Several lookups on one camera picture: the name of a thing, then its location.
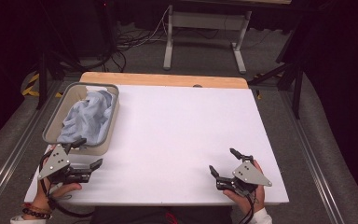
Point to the person's dark clothing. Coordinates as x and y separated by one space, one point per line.
130 216

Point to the person's left hand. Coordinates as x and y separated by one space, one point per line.
43 196

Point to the white foam board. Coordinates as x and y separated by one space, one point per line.
174 140

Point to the dark round table grommet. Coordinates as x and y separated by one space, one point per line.
197 86

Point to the black metal stand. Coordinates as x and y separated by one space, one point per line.
42 81
297 93

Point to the beige basket with grey rim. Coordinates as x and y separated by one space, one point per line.
71 97

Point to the aluminium floor rail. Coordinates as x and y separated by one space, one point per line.
15 155
310 155

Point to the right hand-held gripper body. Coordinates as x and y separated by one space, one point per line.
250 175

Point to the yellow black hazard tape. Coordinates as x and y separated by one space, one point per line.
32 81

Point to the person's right hand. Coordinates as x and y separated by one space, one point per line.
254 202

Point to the light blue tank top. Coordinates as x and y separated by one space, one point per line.
87 119

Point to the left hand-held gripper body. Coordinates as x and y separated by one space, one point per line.
57 161

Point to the white metal desk frame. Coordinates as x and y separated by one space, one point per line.
206 20

